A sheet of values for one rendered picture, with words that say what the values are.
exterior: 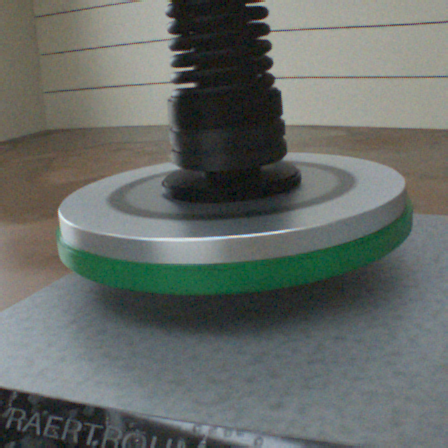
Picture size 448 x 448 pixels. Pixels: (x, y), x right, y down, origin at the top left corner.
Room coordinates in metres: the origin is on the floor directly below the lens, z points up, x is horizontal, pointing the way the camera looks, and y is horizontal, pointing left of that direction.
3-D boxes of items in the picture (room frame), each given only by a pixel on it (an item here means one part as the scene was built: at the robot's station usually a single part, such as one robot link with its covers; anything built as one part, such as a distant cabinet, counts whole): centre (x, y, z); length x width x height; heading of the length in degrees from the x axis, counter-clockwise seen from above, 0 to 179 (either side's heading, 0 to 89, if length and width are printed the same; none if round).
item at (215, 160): (0.42, -0.01, 0.92); 0.07 x 0.07 x 0.01
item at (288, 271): (0.42, -0.01, 0.89); 0.22 x 0.22 x 0.04
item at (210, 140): (0.42, -0.01, 0.93); 0.07 x 0.07 x 0.01
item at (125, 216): (0.42, -0.01, 0.89); 0.21 x 0.21 x 0.01
